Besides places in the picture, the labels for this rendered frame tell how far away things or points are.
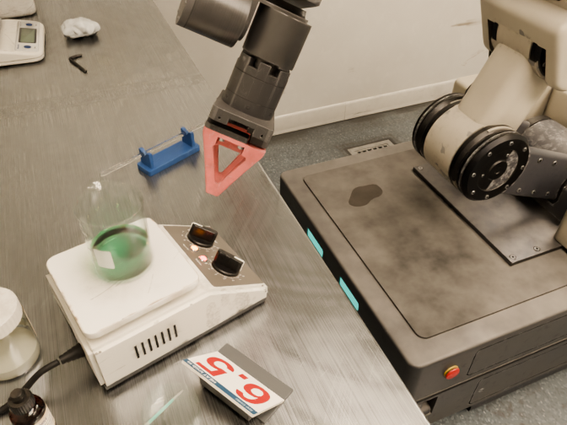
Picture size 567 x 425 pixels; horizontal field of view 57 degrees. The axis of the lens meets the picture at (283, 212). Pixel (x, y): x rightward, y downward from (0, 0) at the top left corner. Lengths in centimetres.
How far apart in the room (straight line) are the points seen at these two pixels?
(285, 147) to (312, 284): 160
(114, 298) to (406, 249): 85
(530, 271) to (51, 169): 100
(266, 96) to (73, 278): 26
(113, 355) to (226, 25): 33
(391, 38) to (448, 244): 126
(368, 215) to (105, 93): 68
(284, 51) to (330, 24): 165
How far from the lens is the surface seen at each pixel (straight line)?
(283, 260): 66
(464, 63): 268
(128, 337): 53
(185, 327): 56
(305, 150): 219
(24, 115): 104
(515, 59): 117
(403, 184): 145
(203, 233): 62
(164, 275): 54
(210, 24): 52
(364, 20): 226
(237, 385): 53
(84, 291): 54
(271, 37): 53
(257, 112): 54
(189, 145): 86
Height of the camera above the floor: 123
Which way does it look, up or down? 41 degrees down
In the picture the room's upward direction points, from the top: 1 degrees clockwise
